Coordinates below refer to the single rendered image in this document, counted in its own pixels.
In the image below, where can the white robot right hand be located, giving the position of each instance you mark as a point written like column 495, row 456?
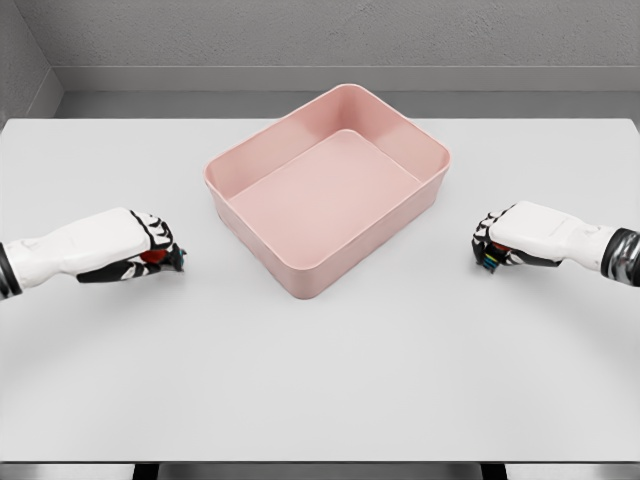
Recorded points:
column 530, row 227

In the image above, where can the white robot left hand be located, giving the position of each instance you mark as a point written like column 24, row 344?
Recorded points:
column 110, row 235

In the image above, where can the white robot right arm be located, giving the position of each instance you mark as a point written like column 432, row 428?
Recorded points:
column 612, row 250

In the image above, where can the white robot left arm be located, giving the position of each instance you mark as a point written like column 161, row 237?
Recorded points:
column 27, row 262

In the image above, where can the pink rectangular basket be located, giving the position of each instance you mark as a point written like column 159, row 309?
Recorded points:
column 327, row 192

